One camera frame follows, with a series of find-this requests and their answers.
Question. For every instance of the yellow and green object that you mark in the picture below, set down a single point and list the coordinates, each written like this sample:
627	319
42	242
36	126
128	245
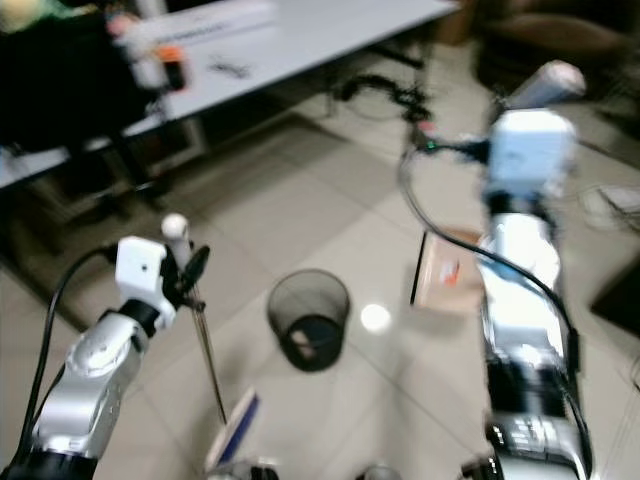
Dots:
25	10

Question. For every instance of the dark floor mat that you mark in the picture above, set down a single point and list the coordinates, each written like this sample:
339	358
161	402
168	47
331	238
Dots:
622	300

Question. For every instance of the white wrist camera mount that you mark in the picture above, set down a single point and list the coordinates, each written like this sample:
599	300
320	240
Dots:
532	150
140	267

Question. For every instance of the black power strip green light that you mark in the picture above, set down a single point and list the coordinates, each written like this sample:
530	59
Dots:
426	138

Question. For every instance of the long white box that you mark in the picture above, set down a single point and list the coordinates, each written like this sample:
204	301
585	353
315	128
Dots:
210	25

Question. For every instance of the orange and black small device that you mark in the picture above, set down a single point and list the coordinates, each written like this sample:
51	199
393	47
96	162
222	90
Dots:
172	68

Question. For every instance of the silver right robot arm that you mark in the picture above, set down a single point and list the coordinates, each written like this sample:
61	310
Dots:
525	300

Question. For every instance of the white long table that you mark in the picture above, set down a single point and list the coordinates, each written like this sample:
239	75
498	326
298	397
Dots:
290	45

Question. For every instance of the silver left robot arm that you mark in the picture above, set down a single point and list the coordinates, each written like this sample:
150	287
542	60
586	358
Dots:
85	365

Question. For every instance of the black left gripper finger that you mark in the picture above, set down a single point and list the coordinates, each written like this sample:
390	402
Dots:
196	264

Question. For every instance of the black mesh waste bin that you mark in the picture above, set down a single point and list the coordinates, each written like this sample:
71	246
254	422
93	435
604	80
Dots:
308	320

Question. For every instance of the black office chair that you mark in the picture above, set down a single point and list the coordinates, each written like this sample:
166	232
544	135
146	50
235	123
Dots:
60	85

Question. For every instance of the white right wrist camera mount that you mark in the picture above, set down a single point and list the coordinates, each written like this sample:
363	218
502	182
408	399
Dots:
532	150

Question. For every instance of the dark brown round pouf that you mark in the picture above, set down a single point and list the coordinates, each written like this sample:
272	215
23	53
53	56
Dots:
550	40

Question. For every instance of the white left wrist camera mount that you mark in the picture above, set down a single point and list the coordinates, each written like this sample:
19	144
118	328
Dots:
140	267

